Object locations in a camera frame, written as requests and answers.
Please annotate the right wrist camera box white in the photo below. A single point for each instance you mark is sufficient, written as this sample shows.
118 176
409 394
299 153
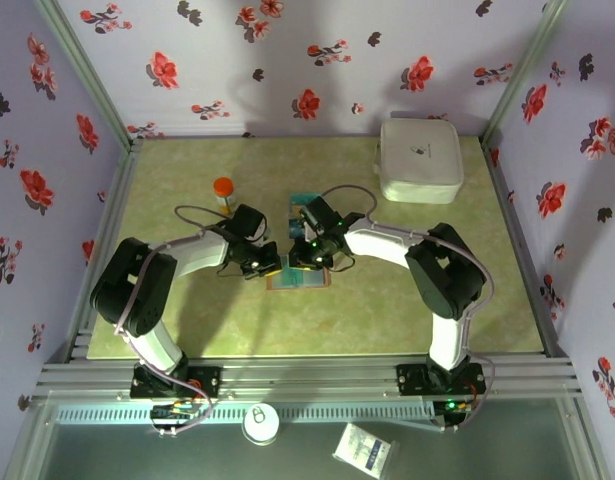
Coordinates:
309 222

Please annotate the aluminium corner post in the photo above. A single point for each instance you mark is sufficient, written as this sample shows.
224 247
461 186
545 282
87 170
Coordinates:
85 65
527 67

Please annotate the aluminium side rail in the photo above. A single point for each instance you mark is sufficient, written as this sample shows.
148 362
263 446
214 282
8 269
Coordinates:
504 200
114 200

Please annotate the teal credit card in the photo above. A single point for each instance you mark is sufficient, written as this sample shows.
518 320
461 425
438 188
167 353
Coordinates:
292 278
302 199

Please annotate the white packet in plastic bag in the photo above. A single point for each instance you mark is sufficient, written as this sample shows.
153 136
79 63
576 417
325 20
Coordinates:
363 449

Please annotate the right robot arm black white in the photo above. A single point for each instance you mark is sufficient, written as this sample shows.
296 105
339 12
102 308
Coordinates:
447 285

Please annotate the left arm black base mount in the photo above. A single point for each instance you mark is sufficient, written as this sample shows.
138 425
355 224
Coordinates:
207 381

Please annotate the perforated metal strip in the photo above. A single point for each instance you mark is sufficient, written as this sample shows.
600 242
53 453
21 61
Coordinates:
337 414

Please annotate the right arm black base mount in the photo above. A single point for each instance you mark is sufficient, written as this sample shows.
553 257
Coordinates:
412 380

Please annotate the white round tin lock print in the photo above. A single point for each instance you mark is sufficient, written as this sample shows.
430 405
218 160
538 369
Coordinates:
260 424

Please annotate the brown leather card holder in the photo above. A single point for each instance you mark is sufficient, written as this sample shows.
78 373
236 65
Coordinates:
319 281

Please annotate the clear acrylic card stand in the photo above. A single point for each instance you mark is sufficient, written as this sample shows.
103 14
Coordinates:
290 212

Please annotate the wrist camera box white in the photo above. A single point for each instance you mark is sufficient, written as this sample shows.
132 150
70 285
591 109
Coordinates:
262 233
309 222

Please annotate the blue VIP credit card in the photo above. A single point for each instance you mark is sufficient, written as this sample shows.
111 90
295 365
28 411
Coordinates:
294 229

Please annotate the aluminium rail by arm bases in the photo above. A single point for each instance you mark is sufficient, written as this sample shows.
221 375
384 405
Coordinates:
312 375

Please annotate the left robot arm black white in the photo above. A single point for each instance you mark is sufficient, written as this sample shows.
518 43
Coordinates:
132 295

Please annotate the white zipped pouch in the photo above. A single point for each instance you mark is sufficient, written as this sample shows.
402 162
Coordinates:
419 160

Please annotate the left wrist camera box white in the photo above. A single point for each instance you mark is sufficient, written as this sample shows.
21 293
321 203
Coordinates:
262 233

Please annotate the orange capped small bottle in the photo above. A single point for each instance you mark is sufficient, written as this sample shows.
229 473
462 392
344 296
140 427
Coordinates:
223 189

